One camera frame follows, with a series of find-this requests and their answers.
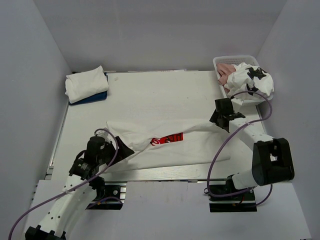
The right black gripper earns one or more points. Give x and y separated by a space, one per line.
214 117

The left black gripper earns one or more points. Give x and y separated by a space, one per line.
123 151

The white red-print t-shirt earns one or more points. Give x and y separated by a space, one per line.
167 143

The white black-print t-shirt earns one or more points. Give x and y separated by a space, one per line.
247 82

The pink t-shirt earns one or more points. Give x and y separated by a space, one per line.
224 70

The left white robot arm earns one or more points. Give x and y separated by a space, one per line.
83 188

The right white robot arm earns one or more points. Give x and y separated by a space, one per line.
271 157

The folded blue t-shirt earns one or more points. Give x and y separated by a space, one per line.
92 97

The white plastic basket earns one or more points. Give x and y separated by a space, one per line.
236 60

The folded white t-shirt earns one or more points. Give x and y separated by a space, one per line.
85 83

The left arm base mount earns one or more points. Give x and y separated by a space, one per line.
108 195

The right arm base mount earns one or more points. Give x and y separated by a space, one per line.
239 203

